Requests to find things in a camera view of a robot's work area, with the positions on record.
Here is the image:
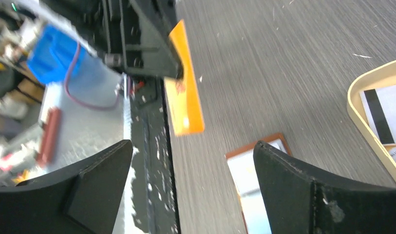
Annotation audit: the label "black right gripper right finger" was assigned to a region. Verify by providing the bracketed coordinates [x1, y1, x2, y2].
[253, 141, 396, 234]

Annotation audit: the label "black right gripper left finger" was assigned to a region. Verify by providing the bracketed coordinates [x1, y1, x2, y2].
[0, 140, 133, 234]

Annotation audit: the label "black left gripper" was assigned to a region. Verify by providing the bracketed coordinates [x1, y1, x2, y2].
[40, 0, 184, 79]

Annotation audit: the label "orange gold card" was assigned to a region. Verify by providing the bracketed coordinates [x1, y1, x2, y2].
[164, 20, 205, 136]

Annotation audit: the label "brown leather card holder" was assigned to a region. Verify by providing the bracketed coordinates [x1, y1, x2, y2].
[225, 133, 293, 234]

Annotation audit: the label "cream oval tray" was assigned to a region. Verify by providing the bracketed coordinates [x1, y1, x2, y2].
[347, 60, 396, 183]

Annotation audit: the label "white cards in tray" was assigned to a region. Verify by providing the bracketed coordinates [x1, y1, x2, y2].
[360, 85, 396, 163]

